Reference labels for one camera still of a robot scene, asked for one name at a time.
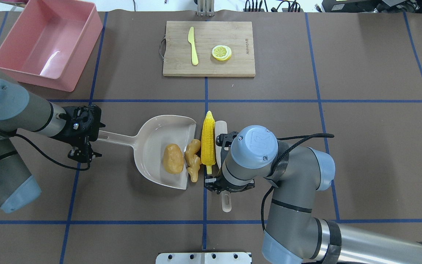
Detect pink plastic bin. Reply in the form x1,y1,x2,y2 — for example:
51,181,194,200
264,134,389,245
0,0,103,92

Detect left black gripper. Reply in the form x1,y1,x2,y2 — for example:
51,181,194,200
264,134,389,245
63,106,102,162

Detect yellow lemon slices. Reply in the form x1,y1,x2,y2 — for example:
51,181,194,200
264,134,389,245
211,45,232,61

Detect beige plastic dustpan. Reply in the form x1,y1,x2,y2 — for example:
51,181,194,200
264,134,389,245
98,115,197,190

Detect yellow toy corn cob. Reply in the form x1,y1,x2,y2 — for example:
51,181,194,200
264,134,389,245
201,111,216,175

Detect toy ginger root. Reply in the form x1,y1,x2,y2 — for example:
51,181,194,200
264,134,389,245
185,139,201,183

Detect yellow plastic knife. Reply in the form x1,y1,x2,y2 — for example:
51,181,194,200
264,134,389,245
188,26,199,66

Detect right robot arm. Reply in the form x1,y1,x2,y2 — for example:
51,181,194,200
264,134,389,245
204,125,422,264

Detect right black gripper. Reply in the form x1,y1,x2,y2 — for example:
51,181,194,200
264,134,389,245
204,175,256,193

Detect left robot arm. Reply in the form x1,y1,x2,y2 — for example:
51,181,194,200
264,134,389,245
0,79,104,213

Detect beige hand brush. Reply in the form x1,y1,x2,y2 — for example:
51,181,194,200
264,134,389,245
214,121,232,213

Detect wooden cutting board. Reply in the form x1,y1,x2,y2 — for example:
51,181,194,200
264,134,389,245
163,21,256,77

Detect toy potato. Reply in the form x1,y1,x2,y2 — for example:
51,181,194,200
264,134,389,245
162,143,185,174

